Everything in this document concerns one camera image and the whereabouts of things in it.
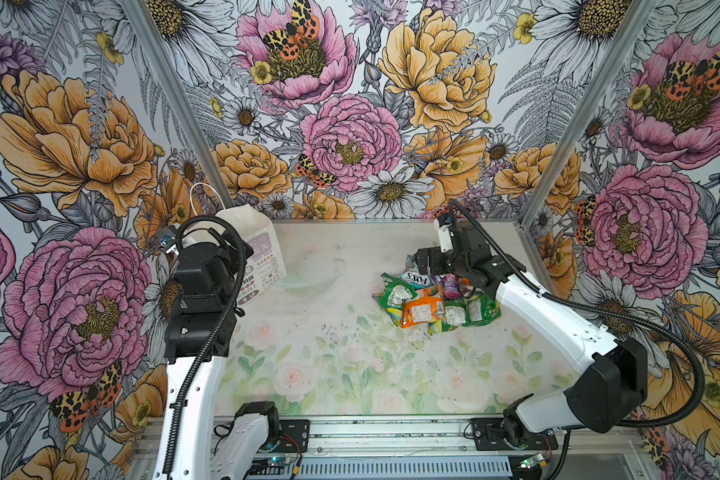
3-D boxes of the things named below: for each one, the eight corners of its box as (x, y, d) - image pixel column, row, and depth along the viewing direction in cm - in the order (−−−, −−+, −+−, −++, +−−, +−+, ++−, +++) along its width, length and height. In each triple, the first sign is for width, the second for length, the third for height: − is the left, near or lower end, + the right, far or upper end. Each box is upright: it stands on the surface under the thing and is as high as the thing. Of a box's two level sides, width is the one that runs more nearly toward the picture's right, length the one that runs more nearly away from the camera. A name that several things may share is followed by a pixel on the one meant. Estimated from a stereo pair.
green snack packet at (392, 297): (368, 303, 100) (368, 288, 93) (386, 285, 105) (387, 269, 98) (399, 327, 95) (402, 313, 88) (417, 307, 99) (421, 292, 93)
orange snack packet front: (401, 328, 94) (404, 317, 89) (399, 301, 101) (401, 289, 95) (442, 328, 94) (447, 317, 89) (437, 301, 101) (441, 289, 95)
